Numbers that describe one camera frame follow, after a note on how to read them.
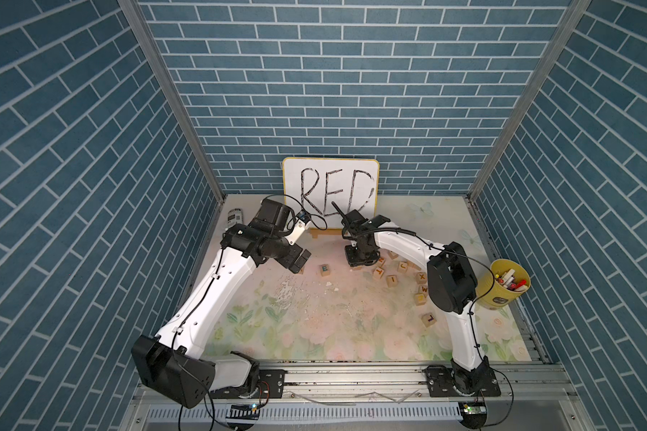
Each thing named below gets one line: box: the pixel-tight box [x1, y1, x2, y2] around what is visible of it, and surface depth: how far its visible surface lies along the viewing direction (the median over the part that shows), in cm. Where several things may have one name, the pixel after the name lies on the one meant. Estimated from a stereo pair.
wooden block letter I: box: [386, 274, 399, 288], surface depth 95 cm
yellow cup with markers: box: [476, 258, 532, 310], surface depth 83 cm
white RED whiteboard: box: [283, 157, 381, 229], surface depth 98 cm
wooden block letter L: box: [420, 312, 437, 328], surface depth 85 cm
